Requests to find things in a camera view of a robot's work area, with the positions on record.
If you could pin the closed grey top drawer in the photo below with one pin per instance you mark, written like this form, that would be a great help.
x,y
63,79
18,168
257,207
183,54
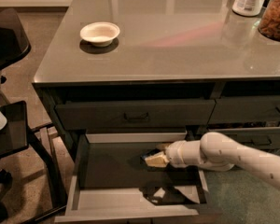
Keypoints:
x,y
135,114

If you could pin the grey top right drawer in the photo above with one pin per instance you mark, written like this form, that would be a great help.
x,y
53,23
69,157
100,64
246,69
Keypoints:
x,y
246,109

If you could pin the blue rxbar blueberry wrapper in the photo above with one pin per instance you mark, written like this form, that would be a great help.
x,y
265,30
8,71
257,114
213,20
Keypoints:
x,y
149,154

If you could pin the black office chair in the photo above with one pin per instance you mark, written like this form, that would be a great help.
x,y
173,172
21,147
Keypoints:
x,y
17,136

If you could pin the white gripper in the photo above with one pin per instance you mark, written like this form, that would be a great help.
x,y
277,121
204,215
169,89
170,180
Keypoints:
x,y
174,154

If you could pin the glass jar of snacks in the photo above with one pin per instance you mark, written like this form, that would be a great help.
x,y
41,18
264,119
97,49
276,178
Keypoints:
x,y
270,21

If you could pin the white paper bowl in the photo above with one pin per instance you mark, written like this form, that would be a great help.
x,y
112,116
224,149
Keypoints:
x,y
100,34

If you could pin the grey cabinet counter frame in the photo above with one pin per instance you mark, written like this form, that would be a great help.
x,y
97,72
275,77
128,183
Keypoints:
x,y
166,50

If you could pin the grey middle right drawer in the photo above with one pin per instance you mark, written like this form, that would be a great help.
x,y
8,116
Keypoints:
x,y
266,138

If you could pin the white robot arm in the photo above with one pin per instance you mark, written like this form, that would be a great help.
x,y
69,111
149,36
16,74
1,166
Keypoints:
x,y
217,152

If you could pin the open grey middle drawer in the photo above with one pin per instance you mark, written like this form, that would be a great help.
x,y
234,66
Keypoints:
x,y
111,184

